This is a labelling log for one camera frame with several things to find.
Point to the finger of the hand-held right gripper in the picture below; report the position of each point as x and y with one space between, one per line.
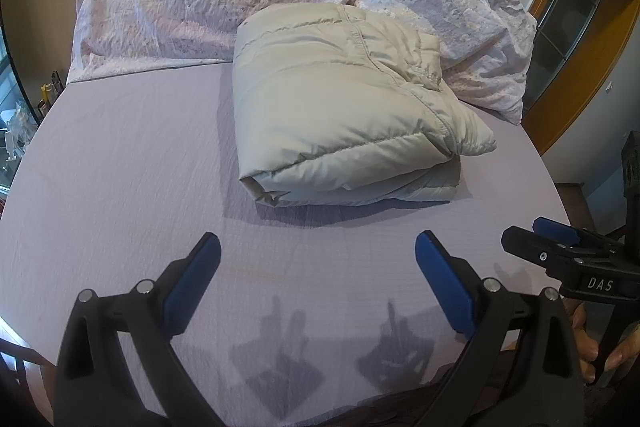
535 247
555 227

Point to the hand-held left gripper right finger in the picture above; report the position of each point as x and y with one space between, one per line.
445 282

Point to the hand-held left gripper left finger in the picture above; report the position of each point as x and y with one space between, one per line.
192 282

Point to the beige puffer jacket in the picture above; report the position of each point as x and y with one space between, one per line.
340 107

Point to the person's right hand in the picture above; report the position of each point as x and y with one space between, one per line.
585 342

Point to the dark wooden chair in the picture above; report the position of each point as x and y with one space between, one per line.
15 364

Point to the dark glass door panel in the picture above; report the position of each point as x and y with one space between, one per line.
565 17

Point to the cluttered glass tv stand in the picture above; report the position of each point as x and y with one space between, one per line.
30 117

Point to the small white wall switch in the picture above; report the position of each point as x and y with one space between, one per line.
611 88

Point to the orange wooden door frame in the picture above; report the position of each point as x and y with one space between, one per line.
560 72

